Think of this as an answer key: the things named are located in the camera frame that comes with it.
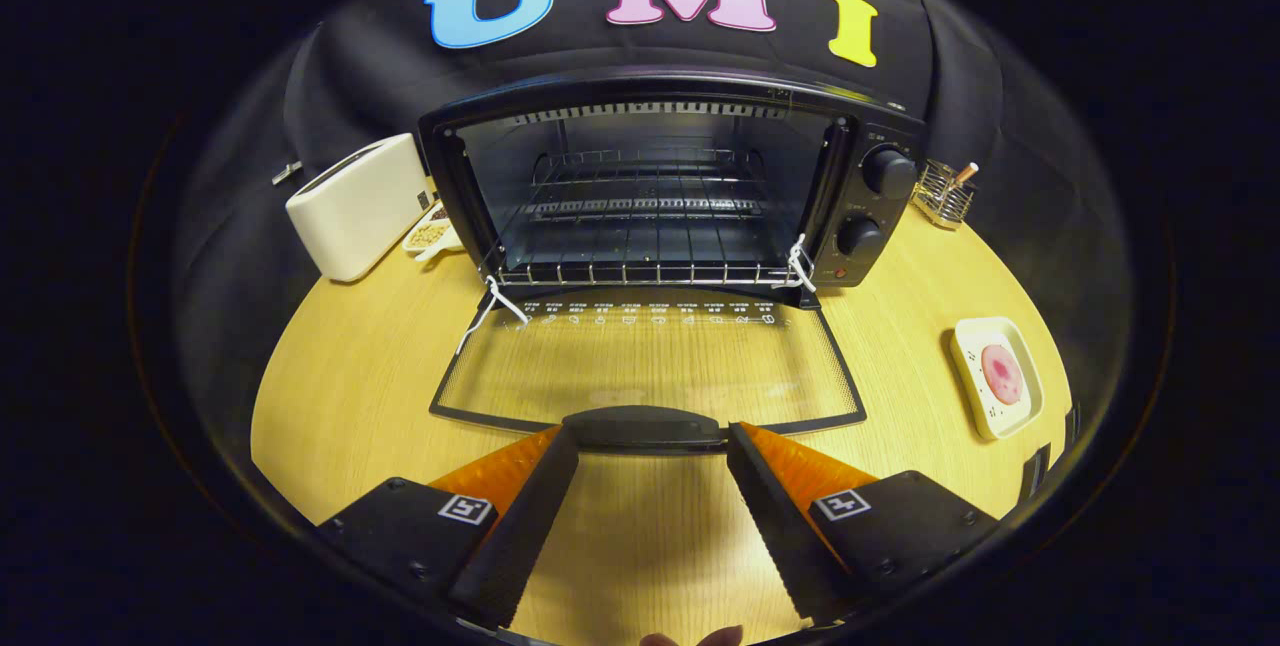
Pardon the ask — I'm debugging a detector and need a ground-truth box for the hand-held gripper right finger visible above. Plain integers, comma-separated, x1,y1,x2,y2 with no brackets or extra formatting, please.
726,421,1001,627

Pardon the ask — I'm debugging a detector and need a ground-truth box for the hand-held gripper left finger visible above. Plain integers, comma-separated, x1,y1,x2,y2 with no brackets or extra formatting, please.
318,424,581,630

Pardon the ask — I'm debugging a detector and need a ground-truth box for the cream square tray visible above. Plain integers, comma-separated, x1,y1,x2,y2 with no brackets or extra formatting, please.
950,316,1044,441

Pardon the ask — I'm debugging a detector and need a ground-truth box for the pink ham slice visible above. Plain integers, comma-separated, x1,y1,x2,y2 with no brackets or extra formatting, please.
980,343,1024,406

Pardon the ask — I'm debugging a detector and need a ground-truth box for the black toaster oven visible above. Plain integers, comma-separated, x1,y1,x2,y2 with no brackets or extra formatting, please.
417,71,926,455

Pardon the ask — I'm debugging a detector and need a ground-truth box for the white pop-up toaster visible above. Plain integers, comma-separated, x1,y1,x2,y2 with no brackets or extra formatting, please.
285,133,433,283

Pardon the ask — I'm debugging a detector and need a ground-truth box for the small dish of nuts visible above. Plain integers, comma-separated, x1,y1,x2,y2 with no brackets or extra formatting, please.
403,201,464,262

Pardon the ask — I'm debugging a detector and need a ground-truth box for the white cord tie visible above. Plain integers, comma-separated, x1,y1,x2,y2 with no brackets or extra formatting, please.
458,274,531,355
785,234,819,292

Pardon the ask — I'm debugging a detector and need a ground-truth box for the gold wire holder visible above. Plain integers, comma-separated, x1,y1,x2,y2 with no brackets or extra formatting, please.
912,159,976,230

